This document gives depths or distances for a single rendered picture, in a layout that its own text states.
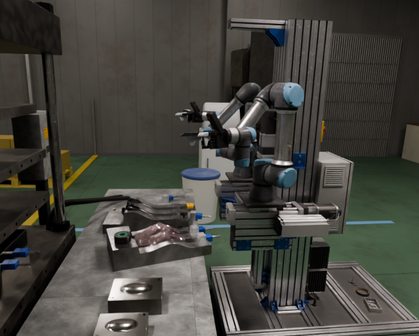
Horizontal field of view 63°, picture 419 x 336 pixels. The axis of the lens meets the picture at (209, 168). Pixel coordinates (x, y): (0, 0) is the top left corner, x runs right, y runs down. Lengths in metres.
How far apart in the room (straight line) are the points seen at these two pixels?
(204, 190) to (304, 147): 2.16
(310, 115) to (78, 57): 6.67
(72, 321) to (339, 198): 1.61
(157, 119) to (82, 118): 1.67
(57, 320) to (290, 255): 1.46
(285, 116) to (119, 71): 6.57
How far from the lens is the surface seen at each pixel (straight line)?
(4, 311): 1.65
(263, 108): 1.82
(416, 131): 9.48
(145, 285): 1.50
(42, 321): 1.52
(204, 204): 4.16
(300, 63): 2.08
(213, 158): 5.11
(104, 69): 8.12
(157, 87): 8.01
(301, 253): 2.37
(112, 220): 2.15
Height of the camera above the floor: 1.66
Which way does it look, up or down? 14 degrees down
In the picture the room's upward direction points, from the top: 1 degrees clockwise
